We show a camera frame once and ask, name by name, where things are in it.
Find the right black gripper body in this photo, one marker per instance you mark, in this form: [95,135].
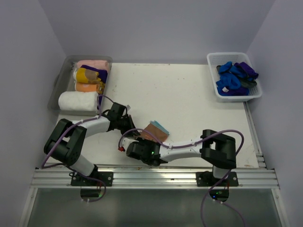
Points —
[143,141]

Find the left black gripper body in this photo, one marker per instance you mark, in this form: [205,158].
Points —
[122,124]

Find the brown orange towel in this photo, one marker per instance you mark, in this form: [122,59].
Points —
[155,129]

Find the yellow bear towel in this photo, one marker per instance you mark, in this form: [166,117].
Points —
[82,75]

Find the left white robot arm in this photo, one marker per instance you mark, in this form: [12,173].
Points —
[66,141]

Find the purple rolled towel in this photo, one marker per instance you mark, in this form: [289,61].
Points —
[103,74]

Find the orange rolled towel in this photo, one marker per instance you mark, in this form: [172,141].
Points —
[83,87]

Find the white rolled towel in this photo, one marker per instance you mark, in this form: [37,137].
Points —
[78,101]

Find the pink rolled towel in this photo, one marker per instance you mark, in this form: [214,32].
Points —
[98,64]

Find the grey plastic tray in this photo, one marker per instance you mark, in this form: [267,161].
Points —
[65,82]

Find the blue towel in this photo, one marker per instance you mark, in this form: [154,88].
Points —
[228,68]
[230,85]

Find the white plastic basket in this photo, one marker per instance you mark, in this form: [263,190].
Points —
[221,58]

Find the dark green towel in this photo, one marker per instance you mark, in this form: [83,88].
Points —
[247,84]

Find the purple towel in basket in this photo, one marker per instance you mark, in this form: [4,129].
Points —
[248,72]

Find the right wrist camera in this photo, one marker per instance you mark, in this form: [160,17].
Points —
[124,144]

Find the aluminium mounting rail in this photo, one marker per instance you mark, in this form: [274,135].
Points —
[163,177]

